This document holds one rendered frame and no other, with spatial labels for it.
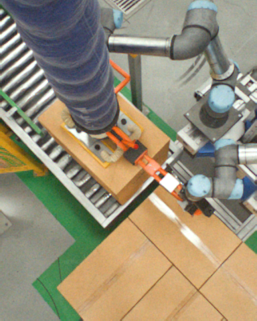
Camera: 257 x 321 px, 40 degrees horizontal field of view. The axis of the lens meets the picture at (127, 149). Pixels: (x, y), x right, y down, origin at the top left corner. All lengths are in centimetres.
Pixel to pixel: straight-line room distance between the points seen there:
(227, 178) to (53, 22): 79
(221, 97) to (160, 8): 198
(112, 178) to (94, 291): 79
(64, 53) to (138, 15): 254
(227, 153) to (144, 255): 110
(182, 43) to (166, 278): 141
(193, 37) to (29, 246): 209
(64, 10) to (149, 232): 163
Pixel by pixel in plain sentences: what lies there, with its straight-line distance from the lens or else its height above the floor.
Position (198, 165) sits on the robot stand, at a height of 21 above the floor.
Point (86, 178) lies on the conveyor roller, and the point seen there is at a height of 55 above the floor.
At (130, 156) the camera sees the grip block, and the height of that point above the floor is 121.
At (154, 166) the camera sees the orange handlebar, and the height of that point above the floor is 121.
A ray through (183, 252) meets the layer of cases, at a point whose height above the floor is 54.
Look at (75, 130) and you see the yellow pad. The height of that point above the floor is 108.
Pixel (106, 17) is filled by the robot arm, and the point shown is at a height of 153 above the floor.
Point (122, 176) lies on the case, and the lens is 176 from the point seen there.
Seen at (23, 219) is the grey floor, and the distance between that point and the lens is 296.
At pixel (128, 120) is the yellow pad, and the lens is 182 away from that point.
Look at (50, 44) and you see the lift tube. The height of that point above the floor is 199.
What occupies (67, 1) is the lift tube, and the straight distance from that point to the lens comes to 87.
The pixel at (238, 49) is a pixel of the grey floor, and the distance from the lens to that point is 339.
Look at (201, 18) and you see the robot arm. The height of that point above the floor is 164.
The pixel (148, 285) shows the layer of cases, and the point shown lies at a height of 54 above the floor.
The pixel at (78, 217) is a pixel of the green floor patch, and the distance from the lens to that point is 284.
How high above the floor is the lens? 278
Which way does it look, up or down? 73 degrees down
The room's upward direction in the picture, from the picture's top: 10 degrees counter-clockwise
